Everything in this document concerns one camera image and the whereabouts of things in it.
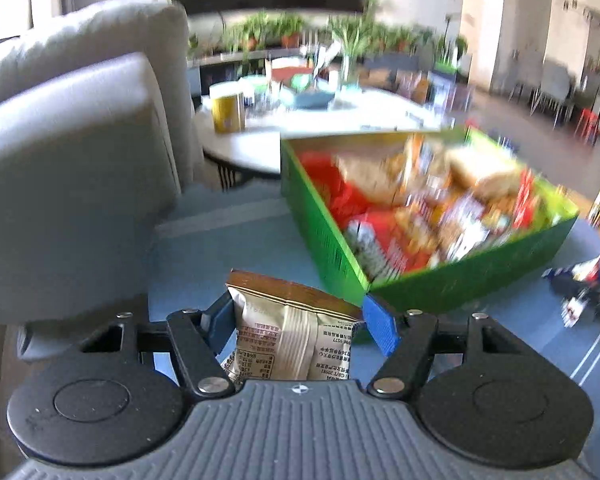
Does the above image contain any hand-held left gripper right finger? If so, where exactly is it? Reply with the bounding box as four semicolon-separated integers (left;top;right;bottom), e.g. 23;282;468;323
361;292;526;401

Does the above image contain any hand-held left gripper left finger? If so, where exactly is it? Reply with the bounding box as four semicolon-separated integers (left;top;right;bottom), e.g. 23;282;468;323
77;294;236;401

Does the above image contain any green cardboard box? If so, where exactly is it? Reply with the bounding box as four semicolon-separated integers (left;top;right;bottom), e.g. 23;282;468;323
280;127;580;345

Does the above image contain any brown snack packet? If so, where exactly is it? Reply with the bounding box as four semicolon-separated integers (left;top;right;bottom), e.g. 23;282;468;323
221;269;366;386

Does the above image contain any large red rice cracker bag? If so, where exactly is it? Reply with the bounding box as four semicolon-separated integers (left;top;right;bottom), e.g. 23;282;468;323
300;147;411;221

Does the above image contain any clear bread bag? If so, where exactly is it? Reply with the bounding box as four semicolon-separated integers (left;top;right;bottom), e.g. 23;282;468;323
447;145;526;201

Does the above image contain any blue striped tablecloth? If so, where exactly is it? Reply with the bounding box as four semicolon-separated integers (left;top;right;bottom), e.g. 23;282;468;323
145;180;600;391

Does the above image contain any white round table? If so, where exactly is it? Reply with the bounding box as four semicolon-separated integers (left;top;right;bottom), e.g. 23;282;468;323
195;85;461;178

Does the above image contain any dark small snack packet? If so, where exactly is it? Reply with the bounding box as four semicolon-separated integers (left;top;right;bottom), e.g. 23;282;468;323
542;252;600;328

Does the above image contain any yellow white cup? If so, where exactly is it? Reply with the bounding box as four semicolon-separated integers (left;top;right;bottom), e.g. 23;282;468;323
209;81;247;135

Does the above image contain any grey sofa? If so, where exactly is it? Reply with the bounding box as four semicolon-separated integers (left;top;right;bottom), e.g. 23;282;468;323
0;0;206;361

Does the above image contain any blue basket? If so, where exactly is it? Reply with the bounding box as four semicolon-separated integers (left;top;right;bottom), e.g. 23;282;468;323
280;82;336;110

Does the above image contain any clear storage box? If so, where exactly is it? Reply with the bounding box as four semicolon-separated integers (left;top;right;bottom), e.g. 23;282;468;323
427;70;456;111

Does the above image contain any dark television cabinet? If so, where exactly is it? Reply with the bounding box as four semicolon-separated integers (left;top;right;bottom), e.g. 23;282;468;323
187;47;421;96

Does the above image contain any red box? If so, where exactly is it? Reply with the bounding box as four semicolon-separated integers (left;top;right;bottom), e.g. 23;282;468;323
270;57;313;81

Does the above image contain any glass vase with plant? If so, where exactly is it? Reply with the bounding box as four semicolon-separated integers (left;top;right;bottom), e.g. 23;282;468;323
330;15;371;86

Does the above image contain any potted green plant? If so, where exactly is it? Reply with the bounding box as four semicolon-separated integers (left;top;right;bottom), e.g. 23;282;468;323
370;22;421;53
275;12;306;48
220;12;271;53

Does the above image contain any grey dining chair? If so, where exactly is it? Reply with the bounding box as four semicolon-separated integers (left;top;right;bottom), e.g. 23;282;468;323
510;47;546;106
535;60;586;126

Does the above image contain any red stool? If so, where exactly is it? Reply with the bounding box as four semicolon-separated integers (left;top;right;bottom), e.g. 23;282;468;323
575;109;600;143

